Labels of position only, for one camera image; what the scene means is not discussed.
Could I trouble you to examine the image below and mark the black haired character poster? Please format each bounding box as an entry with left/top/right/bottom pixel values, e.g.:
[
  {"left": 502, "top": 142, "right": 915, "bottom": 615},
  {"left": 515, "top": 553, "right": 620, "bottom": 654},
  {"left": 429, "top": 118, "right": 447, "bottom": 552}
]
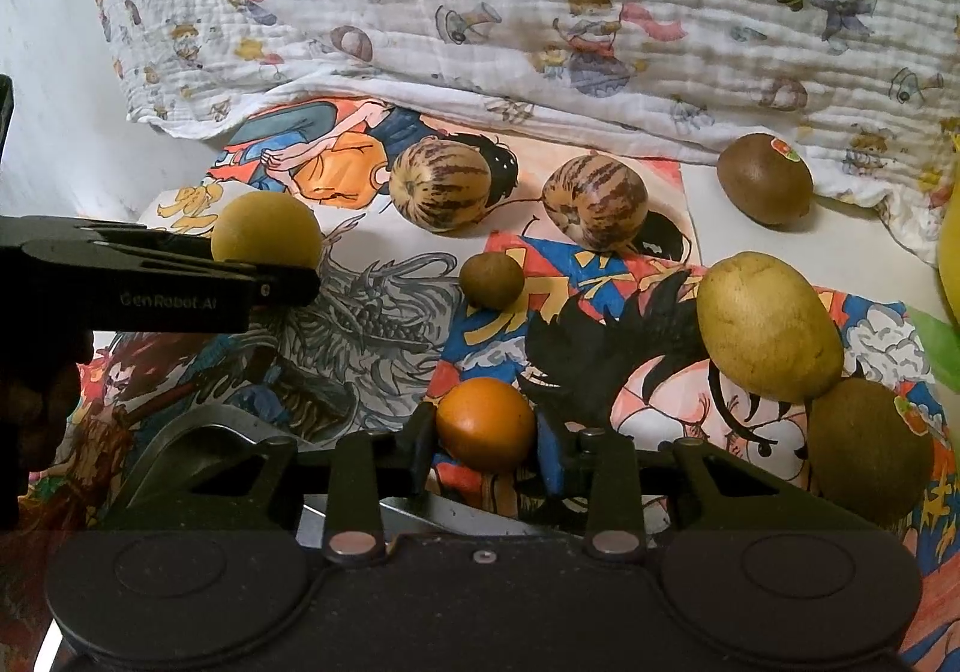
[{"left": 424, "top": 229, "right": 960, "bottom": 672}]

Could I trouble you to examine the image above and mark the metal tray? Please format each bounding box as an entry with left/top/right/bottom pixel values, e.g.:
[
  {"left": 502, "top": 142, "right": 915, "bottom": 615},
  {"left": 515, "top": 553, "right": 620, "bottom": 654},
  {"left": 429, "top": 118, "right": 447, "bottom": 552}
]
[{"left": 124, "top": 402, "right": 541, "bottom": 539}]

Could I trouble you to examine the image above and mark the white cartoon printed blanket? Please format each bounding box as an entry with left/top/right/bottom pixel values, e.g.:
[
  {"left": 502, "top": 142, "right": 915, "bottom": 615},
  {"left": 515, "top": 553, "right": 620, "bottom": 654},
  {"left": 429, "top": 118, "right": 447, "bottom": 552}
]
[{"left": 75, "top": 0, "right": 960, "bottom": 264}]

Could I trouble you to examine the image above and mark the green paper sheet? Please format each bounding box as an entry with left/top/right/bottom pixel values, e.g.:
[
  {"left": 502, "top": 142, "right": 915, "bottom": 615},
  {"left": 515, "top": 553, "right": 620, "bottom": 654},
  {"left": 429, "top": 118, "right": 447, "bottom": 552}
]
[{"left": 906, "top": 307, "right": 960, "bottom": 384}]

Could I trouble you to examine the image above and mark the orange figure anime poster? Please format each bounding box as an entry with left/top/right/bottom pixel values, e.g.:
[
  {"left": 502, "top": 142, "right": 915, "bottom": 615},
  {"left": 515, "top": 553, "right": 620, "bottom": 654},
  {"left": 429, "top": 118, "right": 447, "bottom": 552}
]
[{"left": 206, "top": 100, "right": 702, "bottom": 268}]

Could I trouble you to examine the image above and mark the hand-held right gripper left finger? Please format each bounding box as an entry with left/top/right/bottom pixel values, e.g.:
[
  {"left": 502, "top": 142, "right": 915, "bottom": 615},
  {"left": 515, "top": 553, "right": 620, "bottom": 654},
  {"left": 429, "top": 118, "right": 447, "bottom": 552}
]
[{"left": 112, "top": 406, "right": 440, "bottom": 562}]

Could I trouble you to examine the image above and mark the red printed poster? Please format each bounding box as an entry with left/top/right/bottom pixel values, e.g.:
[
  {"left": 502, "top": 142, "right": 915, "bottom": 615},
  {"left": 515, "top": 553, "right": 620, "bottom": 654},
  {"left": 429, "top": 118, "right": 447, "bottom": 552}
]
[{"left": 19, "top": 331, "right": 226, "bottom": 538}]

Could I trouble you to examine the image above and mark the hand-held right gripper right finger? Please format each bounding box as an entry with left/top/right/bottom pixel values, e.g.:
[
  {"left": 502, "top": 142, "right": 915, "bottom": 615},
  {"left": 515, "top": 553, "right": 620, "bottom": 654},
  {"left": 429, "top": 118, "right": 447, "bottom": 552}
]
[{"left": 535, "top": 408, "right": 872, "bottom": 562}]

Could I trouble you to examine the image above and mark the brown kiwi with sticker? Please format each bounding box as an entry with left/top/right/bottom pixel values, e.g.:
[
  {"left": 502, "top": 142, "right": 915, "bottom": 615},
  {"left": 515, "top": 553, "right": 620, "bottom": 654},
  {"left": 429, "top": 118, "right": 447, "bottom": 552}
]
[
  {"left": 808, "top": 377, "right": 935, "bottom": 527},
  {"left": 715, "top": 133, "right": 814, "bottom": 226}
]

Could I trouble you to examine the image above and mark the orange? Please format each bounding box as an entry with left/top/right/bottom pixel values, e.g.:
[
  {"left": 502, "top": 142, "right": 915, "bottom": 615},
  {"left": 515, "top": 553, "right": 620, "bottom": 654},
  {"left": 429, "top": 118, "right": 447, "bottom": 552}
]
[{"left": 436, "top": 377, "right": 538, "bottom": 471}]

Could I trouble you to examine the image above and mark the striped pepino melon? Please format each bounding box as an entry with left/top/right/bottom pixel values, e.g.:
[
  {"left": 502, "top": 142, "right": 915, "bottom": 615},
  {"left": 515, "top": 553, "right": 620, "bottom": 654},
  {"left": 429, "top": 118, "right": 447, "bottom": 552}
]
[
  {"left": 388, "top": 139, "right": 493, "bottom": 233},
  {"left": 541, "top": 154, "right": 647, "bottom": 252}
]

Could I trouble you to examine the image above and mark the person's left hand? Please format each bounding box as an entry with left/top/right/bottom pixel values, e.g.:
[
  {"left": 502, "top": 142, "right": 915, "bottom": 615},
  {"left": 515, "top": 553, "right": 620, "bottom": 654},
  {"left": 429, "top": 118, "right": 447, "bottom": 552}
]
[{"left": 0, "top": 333, "right": 95, "bottom": 527}]

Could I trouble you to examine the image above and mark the yellow plastic bowl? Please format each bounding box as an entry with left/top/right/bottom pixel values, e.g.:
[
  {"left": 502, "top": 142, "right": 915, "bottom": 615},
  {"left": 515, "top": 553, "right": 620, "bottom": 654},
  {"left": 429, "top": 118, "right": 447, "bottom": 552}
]
[{"left": 936, "top": 154, "right": 960, "bottom": 329}]

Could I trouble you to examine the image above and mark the large yellow-green mango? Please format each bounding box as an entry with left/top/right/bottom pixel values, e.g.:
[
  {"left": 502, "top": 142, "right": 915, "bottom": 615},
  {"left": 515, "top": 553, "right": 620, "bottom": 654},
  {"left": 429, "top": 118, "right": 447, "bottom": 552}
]
[{"left": 696, "top": 251, "right": 845, "bottom": 401}]

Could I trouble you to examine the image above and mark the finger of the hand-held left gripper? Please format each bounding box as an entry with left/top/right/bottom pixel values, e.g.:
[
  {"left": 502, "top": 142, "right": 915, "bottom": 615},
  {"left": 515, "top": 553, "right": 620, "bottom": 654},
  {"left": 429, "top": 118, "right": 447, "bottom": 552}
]
[
  {"left": 146, "top": 256, "right": 322, "bottom": 308},
  {"left": 75, "top": 222, "right": 226, "bottom": 260}
]

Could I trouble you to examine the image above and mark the round yellow pear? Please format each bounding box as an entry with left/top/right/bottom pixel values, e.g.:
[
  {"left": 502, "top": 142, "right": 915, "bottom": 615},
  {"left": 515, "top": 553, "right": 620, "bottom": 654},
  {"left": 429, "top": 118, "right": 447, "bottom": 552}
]
[{"left": 211, "top": 192, "right": 324, "bottom": 270}]

